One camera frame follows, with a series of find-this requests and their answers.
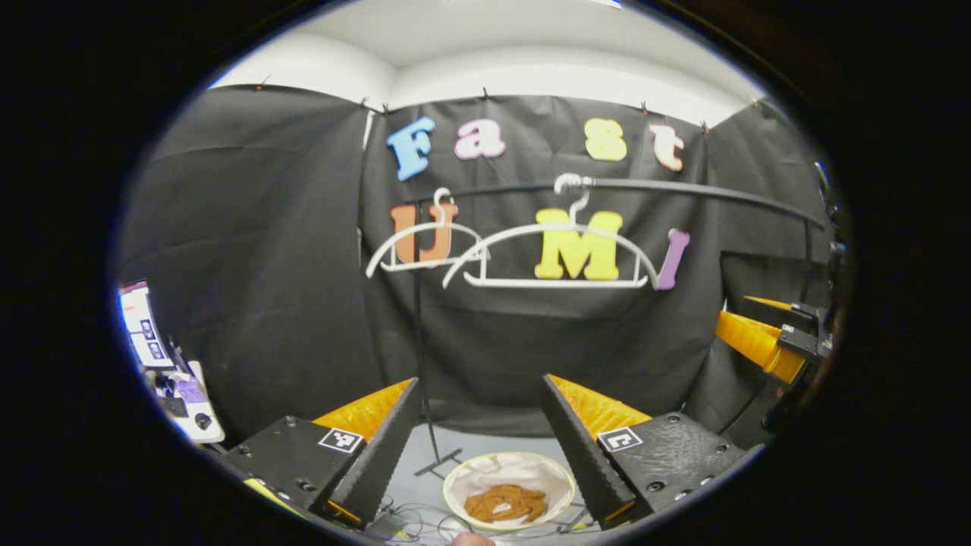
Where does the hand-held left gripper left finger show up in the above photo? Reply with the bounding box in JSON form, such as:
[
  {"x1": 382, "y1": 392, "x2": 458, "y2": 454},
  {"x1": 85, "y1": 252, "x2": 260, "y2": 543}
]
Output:
[{"x1": 219, "y1": 377, "x2": 423, "y2": 526}]

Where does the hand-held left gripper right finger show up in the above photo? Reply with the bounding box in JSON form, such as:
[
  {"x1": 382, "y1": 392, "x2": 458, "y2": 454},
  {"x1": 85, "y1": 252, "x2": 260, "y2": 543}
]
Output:
[{"x1": 540, "y1": 373, "x2": 765, "y2": 532}]

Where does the brown jacket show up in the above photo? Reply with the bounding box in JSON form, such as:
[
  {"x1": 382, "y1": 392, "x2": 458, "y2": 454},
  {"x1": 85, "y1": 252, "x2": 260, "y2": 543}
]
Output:
[{"x1": 464, "y1": 484, "x2": 548, "y2": 525}]

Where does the white round laundry hamper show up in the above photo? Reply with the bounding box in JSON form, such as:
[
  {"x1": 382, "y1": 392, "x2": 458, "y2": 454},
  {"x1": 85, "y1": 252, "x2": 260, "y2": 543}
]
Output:
[{"x1": 442, "y1": 452, "x2": 577, "y2": 532}]

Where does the white plastic hanger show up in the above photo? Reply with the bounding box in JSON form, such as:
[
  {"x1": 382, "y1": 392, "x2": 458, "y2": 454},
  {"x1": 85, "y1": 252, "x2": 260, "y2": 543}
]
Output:
[
  {"x1": 366, "y1": 188, "x2": 490, "y2": 279},
  {"x1": 442, "y1": 173, "x2": 661, "y2": 291}
]

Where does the white desk device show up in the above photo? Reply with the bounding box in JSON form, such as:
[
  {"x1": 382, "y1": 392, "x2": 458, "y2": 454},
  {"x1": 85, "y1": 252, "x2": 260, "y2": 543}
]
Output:
[{"x1": 148, "y1": 360, "x2": 226, "y2": 445}]

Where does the black backdrop cloth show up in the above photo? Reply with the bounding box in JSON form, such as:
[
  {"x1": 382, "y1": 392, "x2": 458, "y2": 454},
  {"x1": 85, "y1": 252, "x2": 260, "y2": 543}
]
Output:
[{"x1": 114, "y1": 83, "x2": 835, "y2": 441}]

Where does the black clothes rail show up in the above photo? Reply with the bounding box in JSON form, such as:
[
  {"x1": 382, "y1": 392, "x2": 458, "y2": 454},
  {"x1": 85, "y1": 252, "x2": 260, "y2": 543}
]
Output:
[{"x1": 410, "y1": 176, "x2": 828, "y2": 479}]

